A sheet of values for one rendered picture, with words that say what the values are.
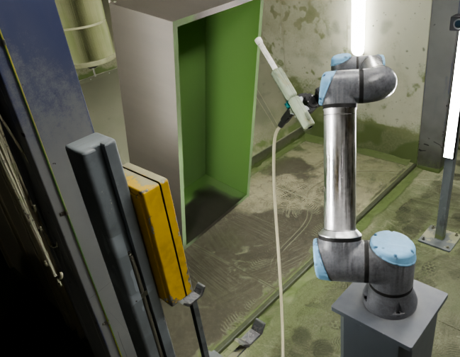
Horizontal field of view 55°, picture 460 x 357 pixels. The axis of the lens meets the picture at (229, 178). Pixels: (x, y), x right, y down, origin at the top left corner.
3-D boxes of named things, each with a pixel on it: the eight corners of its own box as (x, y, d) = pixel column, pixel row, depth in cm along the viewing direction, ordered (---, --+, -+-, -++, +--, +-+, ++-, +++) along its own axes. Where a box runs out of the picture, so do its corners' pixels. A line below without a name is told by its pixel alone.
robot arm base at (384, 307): (426, 295, 162) (428, 275, 157) (402, 329, 150) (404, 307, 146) (378, 275, 174) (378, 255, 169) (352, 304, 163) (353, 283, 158)
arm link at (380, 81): (402, 69, 141) (383, 50, 202) (361, 71, 144) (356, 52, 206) (400, 105, 145) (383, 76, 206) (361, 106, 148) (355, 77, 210)
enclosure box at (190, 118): (137, 222, 249) (108, 2, 176) (205, 173, 287) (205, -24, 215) (183, 251, 232) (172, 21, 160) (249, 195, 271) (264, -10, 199)
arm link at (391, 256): (416, 297, 149) (421, 256, 140) (363, 293, 153) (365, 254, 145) (410, 266, 162) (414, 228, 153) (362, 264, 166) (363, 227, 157)
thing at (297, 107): (297, 144, 209) (317, 121, 188) (288, 148, 207) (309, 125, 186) (249, 63, 220) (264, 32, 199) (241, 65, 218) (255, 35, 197)
